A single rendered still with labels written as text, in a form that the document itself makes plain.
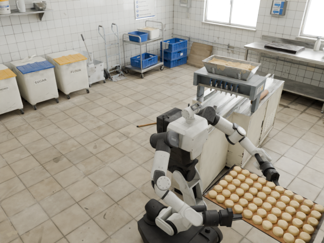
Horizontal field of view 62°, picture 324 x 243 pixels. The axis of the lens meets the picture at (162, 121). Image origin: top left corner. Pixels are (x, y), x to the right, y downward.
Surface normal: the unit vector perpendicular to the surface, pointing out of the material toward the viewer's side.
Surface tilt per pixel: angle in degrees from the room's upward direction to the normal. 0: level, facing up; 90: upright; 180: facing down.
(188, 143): 86
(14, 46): 90
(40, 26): 90
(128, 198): 0
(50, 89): 92
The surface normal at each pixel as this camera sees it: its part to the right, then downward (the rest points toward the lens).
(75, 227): 0.00, -0.87
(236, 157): -0.60, 0.40
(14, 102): 0.71, 0.41
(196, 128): 0.53, -0.37
